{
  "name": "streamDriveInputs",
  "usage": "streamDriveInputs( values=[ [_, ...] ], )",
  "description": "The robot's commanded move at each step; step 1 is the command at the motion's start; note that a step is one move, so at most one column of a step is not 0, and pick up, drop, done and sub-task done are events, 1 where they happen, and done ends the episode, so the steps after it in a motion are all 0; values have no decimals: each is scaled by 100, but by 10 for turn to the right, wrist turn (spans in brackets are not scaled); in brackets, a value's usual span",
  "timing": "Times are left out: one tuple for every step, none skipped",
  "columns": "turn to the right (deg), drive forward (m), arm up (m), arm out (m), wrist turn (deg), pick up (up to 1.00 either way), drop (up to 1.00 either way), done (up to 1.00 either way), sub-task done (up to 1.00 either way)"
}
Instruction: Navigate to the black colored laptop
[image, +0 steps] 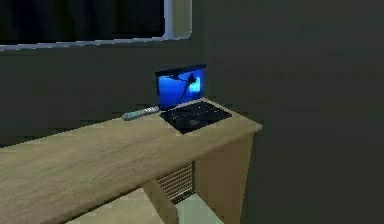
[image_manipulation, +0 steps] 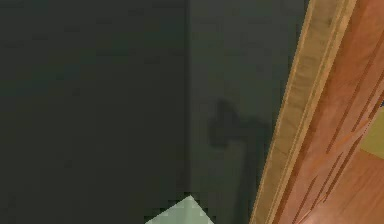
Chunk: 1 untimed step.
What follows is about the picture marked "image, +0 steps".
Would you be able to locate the black laptop with blue screen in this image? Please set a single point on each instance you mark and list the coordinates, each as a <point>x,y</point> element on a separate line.
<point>196,115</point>

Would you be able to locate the grey remote control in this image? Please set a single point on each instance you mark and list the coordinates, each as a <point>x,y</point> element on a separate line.
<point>140,113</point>

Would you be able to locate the light wooden desk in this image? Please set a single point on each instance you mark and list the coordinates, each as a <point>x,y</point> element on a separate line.
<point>100,156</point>

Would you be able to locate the window with pale frame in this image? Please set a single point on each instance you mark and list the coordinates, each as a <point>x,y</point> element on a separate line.
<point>83,20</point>

